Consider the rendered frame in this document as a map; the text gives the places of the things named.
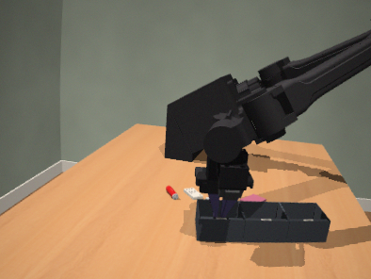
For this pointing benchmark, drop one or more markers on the dark grey rack of bins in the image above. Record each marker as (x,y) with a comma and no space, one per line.
(306,223)

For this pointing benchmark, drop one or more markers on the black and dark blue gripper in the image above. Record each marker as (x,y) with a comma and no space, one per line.
(211,187)

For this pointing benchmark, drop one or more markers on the white domino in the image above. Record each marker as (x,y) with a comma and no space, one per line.
(193,194)

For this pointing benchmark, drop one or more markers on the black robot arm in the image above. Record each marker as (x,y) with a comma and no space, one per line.
(262,116)

